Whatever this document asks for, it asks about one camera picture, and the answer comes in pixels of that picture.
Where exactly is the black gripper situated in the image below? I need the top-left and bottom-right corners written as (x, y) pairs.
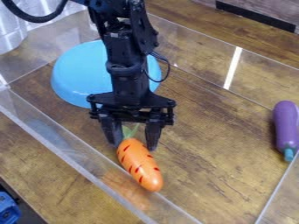
top-left (87, 62), bottom-right (176, 151)

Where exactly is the orange toy carrot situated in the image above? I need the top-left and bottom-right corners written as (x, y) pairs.
top-left (116, 125), bottom-right (164, 192)

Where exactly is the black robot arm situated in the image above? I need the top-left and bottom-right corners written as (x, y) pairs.
top-left (71, 0), bottom-right (176, 151)

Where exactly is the blue upturned bowl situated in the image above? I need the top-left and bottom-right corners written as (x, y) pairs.
top-left (51, 39), bottom-right (163, 109)

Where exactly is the purple toy eggplant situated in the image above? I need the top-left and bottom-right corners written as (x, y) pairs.
top-left (274, 101), bottom-right (299, 162)

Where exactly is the blue object at corner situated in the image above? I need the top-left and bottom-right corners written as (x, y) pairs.
top-left (0, 192), bottom-right (21, 224)

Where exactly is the black braided cable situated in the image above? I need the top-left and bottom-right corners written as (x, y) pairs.
top-left (1, 0), bottom-right (71, 24)

